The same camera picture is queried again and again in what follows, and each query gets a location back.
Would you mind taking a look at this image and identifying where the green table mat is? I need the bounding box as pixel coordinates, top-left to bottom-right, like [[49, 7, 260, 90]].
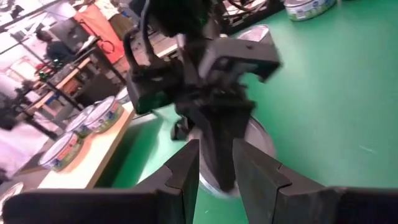
[[95, 0, 398, 224]]

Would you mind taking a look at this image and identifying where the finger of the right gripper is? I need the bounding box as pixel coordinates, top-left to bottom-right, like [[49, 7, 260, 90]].
[[186, 105, 249, 192], [198, 39, 282, 82]]

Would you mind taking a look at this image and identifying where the orange red fabric panel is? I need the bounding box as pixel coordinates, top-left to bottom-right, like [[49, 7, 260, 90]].
[[73, 2, 125, 65]]

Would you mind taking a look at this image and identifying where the black background monitor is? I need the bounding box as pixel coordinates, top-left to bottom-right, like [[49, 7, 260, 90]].
[[49, 17, 94, 54]]

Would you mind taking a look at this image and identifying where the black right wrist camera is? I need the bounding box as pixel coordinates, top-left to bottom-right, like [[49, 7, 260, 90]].
[[126, 60, 177, 114]]

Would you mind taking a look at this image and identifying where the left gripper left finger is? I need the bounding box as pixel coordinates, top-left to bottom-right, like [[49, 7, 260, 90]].
[[2, 139, 200, 224]]

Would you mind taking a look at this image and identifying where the wooden shelf black metal frame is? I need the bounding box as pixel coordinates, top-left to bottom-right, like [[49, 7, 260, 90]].
[[37, 102, 137, 190]]

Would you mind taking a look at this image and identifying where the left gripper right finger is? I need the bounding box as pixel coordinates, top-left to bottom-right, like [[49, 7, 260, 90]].
[[233, 138, 398, 224]]

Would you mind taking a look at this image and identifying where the green tuna can silver lid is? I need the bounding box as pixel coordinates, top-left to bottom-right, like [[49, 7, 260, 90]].
[[283, 0, 338, 22], [190, 116, 277, 199], [37, 132, 84, 172], [236, 24, 274, 44], [65, 104, 94, 138], [83, 95, 124, 134], [115, 86, 131, 105]]

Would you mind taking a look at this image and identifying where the person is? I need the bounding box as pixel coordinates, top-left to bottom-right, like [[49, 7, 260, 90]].
[[34, 27, 75, 68]]

